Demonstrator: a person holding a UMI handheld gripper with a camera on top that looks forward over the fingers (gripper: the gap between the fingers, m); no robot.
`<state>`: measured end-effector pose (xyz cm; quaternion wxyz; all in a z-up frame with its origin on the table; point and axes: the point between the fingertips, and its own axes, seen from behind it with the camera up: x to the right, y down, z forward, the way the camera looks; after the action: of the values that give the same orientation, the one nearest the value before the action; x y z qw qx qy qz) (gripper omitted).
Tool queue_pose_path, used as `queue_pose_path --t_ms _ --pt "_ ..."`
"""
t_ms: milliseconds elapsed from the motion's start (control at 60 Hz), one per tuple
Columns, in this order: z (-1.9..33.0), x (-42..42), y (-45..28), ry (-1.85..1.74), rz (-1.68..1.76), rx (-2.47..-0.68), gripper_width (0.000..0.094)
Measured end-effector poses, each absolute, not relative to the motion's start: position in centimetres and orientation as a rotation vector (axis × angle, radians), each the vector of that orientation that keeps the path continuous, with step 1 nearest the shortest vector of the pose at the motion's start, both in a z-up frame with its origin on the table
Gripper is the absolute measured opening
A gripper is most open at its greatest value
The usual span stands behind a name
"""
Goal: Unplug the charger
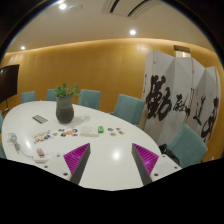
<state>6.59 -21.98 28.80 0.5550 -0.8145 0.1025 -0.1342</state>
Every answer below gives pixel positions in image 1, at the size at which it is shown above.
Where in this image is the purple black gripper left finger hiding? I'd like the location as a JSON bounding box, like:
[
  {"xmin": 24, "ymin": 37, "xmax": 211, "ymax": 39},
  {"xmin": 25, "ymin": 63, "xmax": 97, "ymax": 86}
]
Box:
[{"xmin": 43, "ymin": 142, "xmax": 92, "ymax": 185}]

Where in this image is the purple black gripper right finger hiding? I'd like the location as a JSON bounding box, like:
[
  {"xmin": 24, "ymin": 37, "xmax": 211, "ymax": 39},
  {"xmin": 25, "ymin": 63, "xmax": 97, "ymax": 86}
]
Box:
[{"xmin": 131, "ymin": 142, "xmax": 183, "ymax": 186}]

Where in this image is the white box on table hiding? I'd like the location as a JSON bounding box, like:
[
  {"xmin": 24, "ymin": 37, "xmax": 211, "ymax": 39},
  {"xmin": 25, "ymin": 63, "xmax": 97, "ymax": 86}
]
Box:
[{"xmin": 80, "ymin": 126, "xmax": 98, "ymax": 137}]

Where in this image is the white power strip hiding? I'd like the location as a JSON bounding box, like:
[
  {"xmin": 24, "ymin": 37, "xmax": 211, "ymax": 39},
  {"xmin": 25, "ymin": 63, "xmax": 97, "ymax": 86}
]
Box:
[{"xmin": 33, "ymin": 154, "xmax": 50, "ymax": 163}]

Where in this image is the small green object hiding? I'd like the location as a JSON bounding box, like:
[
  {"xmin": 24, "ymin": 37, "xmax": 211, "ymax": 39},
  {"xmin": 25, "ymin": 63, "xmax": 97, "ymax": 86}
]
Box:
[{"xmin": 98, "ymin": 126, "xmax": 104, "ymax": 133}]

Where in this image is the colourful stickers cluster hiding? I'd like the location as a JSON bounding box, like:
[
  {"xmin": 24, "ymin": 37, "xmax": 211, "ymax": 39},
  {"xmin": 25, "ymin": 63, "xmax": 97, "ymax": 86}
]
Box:
[{"xmin": 33, "ymin": 128, "xmax": 78, "ymax": 144}]

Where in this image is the teal chair near right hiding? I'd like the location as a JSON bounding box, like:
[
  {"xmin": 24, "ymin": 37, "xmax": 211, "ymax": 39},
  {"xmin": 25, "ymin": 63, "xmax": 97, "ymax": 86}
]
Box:
[{"xmin": 167, "ymin": 124, "xmax": 208, "ymax": 168}]

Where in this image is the dark grey plant vase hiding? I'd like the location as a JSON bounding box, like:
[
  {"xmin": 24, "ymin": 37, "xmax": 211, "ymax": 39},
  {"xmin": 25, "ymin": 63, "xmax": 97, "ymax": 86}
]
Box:
[{"xmin": 56, "ymin": 96, "xmax": 74, "ymax": 124}]

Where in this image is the teal chair centre right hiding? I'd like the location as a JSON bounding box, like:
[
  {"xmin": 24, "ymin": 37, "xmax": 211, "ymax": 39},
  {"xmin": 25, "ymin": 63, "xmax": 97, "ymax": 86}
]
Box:
[{"xmin": 113, "ymin": 94, "xmax": 145, "ymax": 125}]

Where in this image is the grey smartphone on table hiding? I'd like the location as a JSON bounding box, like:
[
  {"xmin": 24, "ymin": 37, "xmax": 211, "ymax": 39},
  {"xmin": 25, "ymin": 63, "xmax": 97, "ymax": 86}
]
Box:
[{"xmin": 32, "ymin": 115, "xmax": 48, "ymax": 124}]

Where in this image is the teal chair behind plant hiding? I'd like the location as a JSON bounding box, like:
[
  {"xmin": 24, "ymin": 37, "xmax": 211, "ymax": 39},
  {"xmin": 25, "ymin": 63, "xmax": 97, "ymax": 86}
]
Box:
[{"xmin": 78, "ymin": 89, "xmax": 101, "ymax": 110}]

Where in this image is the green potted plant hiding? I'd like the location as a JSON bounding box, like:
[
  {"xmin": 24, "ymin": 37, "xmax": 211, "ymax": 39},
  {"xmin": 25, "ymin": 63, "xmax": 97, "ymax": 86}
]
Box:
[{"xmin": 55, "ymin": 83, "xmax": 80, "ymax": 98}]

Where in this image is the white calligraphy folding screen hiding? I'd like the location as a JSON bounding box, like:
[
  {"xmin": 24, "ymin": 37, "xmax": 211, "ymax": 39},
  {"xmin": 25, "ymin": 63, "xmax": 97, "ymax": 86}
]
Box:
[{"xmin": 142, "ymin": 51, "xmax": 220, "ymax": 145}]

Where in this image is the teal chair far left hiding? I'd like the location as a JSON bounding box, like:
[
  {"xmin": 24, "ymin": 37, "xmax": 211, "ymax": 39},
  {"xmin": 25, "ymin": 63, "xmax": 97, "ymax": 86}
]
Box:
[{"xmin": 21, "ymin": 91, "xmax": 36, "ymax": 103}]

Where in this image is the black wall television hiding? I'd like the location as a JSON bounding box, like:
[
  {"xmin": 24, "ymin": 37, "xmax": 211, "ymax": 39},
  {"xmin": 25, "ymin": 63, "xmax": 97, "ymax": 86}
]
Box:
[{"xmin": 0, "ymin": 64, "xmax": 19, "ymax": 103}]

